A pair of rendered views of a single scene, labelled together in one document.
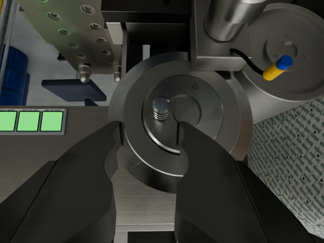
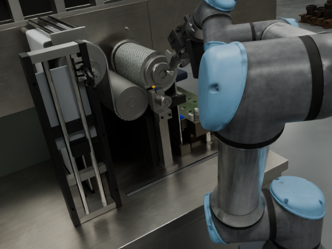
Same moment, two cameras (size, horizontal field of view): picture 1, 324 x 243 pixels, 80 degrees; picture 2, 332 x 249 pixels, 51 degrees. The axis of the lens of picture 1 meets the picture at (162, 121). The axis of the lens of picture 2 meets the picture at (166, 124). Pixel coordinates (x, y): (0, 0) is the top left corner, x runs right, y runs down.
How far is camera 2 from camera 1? 1.05 m
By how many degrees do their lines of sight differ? 31
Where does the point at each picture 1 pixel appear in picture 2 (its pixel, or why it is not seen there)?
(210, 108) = (156, 76)
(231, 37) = (157, 95)
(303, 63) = (128, 100)
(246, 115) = (142, 78)
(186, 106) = (162, 75)
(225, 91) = (150, 83)
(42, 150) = not seen: hidden behind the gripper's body
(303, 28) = (126, 113)
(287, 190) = not seen: hidden behind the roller
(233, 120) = (148, 75)
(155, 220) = (118, 8)
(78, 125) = not seen: hidden behind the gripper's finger
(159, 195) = (118, 23)
